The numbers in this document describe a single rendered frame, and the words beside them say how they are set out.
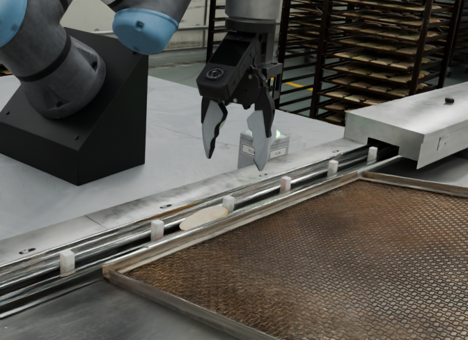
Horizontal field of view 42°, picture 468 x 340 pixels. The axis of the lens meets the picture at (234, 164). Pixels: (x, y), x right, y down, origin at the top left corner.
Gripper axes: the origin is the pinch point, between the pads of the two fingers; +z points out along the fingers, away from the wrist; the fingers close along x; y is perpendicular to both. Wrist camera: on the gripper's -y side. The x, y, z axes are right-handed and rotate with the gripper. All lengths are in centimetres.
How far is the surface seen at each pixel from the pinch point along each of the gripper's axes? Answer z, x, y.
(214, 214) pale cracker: 7.6, 0.4, -4.0
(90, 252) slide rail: 8.6, 9.0, -21.5
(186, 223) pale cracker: 7.7, 2.4, -8.5
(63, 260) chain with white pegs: 7.4, 9.0, -26.5
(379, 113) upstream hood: 1, -11, 49
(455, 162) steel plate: 11, -27, 59
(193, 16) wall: 46, 297, 522
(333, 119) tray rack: 60, 55, 259
